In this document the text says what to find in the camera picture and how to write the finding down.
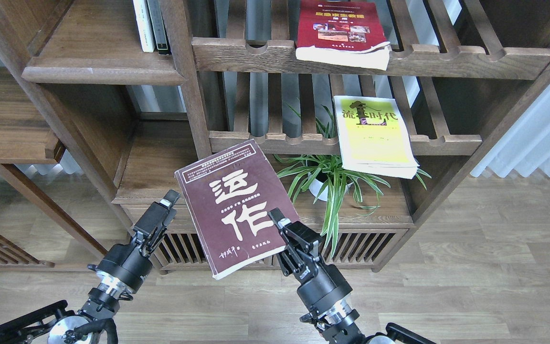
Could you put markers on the green spider plant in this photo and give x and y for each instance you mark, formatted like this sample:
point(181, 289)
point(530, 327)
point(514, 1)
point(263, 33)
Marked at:
point(366, 187)

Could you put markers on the dark upright book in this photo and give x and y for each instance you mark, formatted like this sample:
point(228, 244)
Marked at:
point(159, 30)

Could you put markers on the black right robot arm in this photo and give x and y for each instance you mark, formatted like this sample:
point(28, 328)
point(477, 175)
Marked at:
point(348, 332)

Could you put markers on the white upright book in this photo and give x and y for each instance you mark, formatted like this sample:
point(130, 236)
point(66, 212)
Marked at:
point(144, 27)

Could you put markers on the white plant pot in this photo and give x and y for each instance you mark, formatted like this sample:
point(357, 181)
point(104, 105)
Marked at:
point(322, 187)

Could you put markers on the yellow green book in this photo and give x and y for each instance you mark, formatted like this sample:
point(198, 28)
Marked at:
point(373, 137)

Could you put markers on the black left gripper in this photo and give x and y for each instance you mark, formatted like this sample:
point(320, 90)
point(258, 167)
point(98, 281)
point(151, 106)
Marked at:
point(130, 263)

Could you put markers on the dark wooden bookshelf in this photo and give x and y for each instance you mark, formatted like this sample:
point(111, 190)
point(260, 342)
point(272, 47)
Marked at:
point(132, 118)

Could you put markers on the white curtain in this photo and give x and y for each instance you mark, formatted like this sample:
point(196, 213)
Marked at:
point(525, 148)

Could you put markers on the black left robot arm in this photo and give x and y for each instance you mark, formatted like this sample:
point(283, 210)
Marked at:
point(68, 327)

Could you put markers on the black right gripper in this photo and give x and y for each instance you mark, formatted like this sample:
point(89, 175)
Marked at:
point(323, 290)

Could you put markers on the red book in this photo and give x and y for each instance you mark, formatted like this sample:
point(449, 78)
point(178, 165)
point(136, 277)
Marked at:
point(347, 33)

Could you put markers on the dark brown book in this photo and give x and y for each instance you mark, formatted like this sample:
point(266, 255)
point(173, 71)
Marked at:
point(229, 195)

